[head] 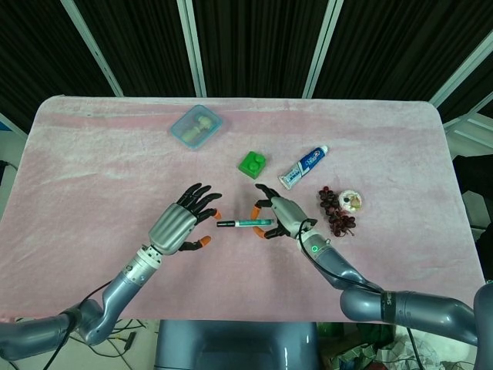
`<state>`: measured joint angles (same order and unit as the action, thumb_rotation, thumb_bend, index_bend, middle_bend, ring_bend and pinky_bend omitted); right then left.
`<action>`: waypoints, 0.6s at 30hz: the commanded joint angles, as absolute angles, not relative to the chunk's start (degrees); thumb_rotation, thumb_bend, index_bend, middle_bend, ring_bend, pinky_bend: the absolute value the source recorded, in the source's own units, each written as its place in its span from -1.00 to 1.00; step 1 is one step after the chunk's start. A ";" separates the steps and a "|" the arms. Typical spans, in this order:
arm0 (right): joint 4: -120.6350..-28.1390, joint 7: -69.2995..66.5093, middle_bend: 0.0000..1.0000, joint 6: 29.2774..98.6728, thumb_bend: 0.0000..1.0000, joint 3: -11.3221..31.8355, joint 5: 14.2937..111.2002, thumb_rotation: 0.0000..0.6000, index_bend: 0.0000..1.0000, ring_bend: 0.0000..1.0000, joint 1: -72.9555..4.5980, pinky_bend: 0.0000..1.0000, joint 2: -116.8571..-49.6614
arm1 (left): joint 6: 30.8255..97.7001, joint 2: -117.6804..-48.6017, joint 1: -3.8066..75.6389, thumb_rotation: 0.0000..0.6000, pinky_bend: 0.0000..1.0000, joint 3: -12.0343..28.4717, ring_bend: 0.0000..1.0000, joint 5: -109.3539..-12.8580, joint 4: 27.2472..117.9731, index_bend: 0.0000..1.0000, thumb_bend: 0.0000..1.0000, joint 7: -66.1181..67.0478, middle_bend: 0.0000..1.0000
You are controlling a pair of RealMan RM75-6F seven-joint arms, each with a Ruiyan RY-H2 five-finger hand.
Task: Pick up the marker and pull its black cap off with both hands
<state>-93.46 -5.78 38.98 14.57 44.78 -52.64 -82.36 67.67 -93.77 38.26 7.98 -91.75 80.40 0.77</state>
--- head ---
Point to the beige toy food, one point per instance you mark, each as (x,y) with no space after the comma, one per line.
(198,125)

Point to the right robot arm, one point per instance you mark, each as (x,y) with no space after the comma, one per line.
(385,300)

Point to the grey blue robot torso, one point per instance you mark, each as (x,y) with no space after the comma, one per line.
(235,343)

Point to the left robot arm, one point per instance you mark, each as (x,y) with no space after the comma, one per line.
(111,297)

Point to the green white marker pen body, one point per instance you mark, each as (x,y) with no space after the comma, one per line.
(254,222)

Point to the black pleated curtain panel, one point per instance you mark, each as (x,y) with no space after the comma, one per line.
(404,42)
(142,42)
(34,50)
(258,42)

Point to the black marker cap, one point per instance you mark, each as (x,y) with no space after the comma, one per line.
(226,223)

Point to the white frame rail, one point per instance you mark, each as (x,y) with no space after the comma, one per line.
(470,133)

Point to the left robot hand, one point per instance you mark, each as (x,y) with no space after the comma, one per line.
(171,229)

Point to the blue clear food container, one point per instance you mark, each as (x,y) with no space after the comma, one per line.
(181,125)

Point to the blue white toothpaste tube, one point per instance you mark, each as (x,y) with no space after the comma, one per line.
(306,163)

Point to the white frame post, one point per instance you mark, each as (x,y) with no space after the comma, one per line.
(319,50)
(192,46)
(462,71)
(92,48)

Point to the small white round dish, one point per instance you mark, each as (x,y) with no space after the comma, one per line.
(352,200)

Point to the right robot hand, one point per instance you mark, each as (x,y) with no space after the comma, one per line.
(289,216)

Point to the dark purple grape bunch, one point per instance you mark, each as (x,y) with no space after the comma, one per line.
(335,216)

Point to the pink fleece table cloth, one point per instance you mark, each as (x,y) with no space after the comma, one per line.
(115,192)

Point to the green toy building block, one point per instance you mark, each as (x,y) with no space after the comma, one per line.
(252,163)

